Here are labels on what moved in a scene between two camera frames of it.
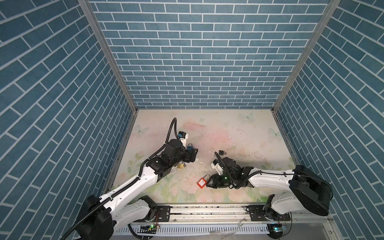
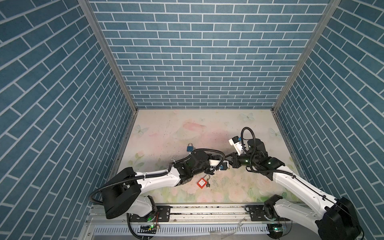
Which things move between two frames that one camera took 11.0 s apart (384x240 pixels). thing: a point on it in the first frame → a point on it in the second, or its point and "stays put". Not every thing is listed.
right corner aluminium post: [321, 25] stays put
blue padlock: [190, 146] stays put
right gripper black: [215, 182] → [234, 162]
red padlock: [202, 182] stays put
